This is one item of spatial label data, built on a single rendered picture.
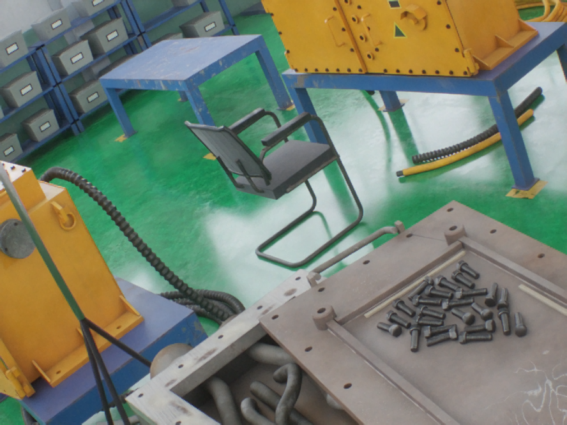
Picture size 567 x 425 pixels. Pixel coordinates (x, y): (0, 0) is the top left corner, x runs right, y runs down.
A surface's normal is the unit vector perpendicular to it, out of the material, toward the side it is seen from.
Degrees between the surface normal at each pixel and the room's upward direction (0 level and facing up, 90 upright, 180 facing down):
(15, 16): 90
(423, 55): 90
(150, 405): 0
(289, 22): 90
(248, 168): 107
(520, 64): 90
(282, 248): 0
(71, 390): 0
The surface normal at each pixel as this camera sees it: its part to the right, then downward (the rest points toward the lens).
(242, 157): -0.49, 0.76
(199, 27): 0.55, 0.25
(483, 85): -0.72, 0.54
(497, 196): -0.37, -0.84
